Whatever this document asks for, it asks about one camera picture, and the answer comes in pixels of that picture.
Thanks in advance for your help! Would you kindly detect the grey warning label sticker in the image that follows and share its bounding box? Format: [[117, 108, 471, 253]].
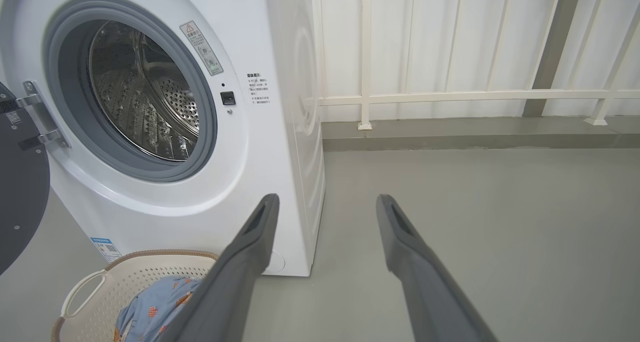
[[180, 21, 224, 76]]

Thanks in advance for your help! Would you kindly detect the metal door hinge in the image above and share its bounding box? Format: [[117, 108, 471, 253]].
[[16, 80, 71, 151]]

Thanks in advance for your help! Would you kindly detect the white metal railing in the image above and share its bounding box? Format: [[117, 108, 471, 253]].
[[315, 0, 640, 131]]

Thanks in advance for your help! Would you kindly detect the blue energy label sticker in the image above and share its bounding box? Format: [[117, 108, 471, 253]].
[[90, 237, 122, 263]]

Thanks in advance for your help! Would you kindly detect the dark round washer door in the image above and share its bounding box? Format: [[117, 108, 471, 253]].
[[0, 82, 51, 276]]

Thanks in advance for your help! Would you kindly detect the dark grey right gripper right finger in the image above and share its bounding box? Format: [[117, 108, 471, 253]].
[[376, 194, 498, 342]]

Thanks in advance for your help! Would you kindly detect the grey door gasket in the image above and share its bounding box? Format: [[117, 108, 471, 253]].
[[42, 1, 218, 183]]

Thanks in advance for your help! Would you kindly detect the white round panel cover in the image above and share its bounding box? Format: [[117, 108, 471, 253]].
[[265, 249, 287, 273]]

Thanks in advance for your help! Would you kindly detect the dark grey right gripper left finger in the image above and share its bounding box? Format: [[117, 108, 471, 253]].
[[155, 193, 281, 342]]

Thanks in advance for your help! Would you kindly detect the stainless steel washing machine drum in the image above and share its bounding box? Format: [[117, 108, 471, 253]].
[[89, 21, 201, 161]]

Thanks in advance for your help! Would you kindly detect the white front-load washing machine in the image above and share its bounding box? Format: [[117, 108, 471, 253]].
[[0, 0, 327, 277]]

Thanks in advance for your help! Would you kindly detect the cream perforated laundry basket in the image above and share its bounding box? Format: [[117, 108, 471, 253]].
[[51, 250, 221, 342]]

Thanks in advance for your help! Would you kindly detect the blue patterned garment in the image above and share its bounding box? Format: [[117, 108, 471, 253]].
[[114, 276, 203, 342]]

